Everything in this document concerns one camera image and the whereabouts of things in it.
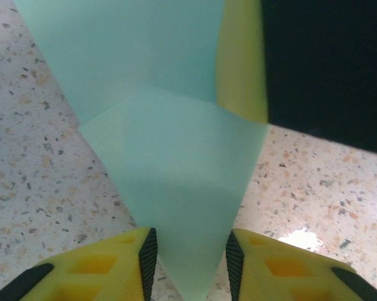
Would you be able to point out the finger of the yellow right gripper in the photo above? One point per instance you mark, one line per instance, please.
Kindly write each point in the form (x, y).
(244, 62)

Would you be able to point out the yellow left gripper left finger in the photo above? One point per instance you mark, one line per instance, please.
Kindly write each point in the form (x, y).
(91, 272)

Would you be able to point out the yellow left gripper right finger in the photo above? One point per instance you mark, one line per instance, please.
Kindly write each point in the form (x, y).
(285, 276)

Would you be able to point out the light green paper sheet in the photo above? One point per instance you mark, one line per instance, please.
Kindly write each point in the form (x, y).
(175, 156)

